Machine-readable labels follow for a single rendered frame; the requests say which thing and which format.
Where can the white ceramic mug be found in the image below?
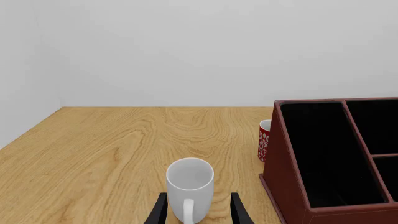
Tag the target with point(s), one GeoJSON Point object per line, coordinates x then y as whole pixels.
{"type": "Point", "coordinates": [189, 184]}

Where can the red white patterned mug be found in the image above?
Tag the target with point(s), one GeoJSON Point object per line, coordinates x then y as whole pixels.
{"type": "Point", "coordinates": [263, 140]}

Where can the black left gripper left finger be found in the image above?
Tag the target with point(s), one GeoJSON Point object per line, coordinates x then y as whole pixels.
{"type": "Point", "coordinates": [159, 213]}

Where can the red-brown desk caddy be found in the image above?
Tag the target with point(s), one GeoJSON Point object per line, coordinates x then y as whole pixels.
{"type": "Point", "coordinates": [329, 158]}

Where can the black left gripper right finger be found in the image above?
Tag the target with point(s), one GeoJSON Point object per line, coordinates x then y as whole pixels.
{"type": "Point", "coordinates": [240, 213]}

